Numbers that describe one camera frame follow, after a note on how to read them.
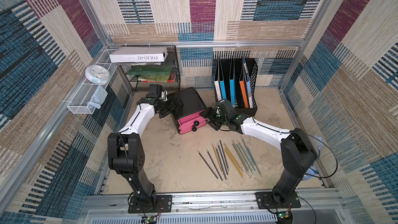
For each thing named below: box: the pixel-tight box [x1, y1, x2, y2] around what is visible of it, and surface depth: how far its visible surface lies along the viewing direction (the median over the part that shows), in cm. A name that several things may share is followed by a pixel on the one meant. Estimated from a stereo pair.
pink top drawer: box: [177, 109, 208, 129], surface depth 86 cm
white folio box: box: [108, 46, 169, 64], surface depth 81 cm
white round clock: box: [84, 64, 111, 86], surface depth 76 cm
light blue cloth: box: [86, 84, 109, 110], surface depth 70 cm
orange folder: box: [238, 61, 250, 109], surface depth 91 cm
